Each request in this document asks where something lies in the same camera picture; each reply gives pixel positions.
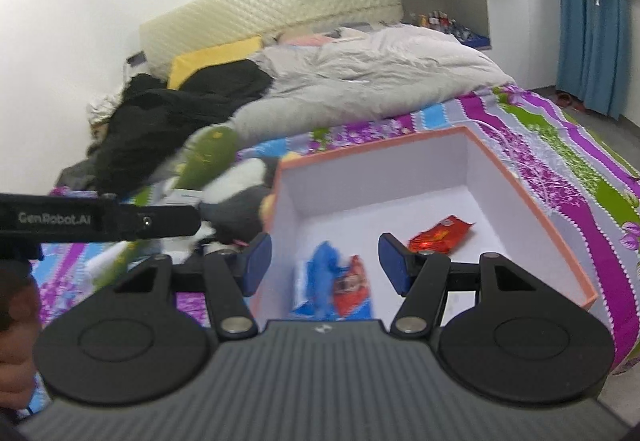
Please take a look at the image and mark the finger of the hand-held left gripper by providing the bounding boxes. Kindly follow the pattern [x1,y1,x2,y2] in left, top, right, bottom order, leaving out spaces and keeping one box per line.
[117,204,202,240]

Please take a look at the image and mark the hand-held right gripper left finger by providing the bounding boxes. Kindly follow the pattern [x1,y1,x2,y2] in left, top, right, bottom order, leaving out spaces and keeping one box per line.
[114,233,274,341]

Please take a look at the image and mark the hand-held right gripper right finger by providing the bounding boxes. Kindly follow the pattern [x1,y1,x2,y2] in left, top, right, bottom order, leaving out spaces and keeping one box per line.
[378,232,544,341]

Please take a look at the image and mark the red and blue snack packet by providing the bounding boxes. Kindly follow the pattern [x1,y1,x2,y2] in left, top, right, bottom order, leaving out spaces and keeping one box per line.
[332,255,374,320]

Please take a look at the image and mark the orange cardboard box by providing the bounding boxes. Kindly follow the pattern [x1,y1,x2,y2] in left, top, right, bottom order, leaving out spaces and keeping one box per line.
[248,125,599,323]

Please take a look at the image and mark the person's left hand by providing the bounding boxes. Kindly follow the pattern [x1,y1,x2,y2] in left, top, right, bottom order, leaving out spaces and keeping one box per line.
[0,265,42,411]

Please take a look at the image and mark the green plush stick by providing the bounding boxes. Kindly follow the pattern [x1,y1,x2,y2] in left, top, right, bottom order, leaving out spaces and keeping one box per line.
[92,126,241,290]

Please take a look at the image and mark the grey and white penguin plush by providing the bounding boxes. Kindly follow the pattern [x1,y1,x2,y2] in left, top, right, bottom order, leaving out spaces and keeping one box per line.
[199,157,279,247]

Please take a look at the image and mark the black clothing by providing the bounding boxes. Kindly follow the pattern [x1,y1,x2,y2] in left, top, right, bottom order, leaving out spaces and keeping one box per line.
[87,59,275,196]

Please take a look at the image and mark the white crumpled cloth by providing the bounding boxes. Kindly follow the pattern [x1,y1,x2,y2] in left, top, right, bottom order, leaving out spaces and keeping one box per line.
[85,93,127,126]

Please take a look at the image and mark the yellow pillow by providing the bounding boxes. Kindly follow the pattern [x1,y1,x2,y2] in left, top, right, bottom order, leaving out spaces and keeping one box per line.
[167,36,265,90]

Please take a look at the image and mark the grey duvet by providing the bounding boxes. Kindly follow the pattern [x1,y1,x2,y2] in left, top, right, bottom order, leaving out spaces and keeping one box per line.
[231,26,516,148]

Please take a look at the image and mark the pink cloth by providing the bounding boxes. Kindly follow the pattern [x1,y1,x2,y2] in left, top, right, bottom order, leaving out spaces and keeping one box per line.
[279,33,337,48]

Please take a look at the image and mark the red slippers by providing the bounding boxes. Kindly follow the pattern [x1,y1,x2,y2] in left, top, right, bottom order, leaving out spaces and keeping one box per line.
[556,91,592,112]

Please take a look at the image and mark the cream padded headboard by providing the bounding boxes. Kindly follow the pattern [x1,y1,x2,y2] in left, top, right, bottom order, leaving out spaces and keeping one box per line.
[139,0,404,76]

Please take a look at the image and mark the row of small bottles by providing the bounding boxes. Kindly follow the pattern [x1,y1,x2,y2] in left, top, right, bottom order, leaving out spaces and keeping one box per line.
[417,11,464,30]

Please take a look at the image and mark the blue curtain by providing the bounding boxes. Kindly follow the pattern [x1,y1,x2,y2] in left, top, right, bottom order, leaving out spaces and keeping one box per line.
[552,0,633,120]

